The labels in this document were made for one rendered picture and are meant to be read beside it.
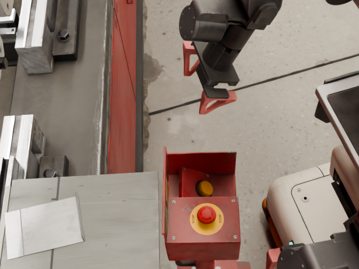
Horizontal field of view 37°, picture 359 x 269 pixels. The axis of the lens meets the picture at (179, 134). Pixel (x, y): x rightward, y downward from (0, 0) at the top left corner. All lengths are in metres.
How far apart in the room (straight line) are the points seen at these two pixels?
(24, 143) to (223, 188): 0.47
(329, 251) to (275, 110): 1.58
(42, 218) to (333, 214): 1.03
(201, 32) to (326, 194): 1.00
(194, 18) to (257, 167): 1.28
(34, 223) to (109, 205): 0.13
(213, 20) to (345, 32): 1.69
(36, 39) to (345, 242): 0.80
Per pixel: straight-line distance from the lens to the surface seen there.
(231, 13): 0.89
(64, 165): 1.11
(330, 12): 2.60
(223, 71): 0.97
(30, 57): 1.25
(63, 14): 1.35
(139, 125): 2.14
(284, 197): 1.74
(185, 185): 1.22
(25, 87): 1.28
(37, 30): 1.25
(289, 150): 2.13
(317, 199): 1.75
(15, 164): 1.04
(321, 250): 0.68
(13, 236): 0.96
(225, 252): 1.19
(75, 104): 1.22
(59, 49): 1.28
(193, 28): 0.87
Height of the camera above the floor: 1.85
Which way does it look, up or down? 59 degrees down
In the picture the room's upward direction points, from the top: 6 degrees counter-clockwise
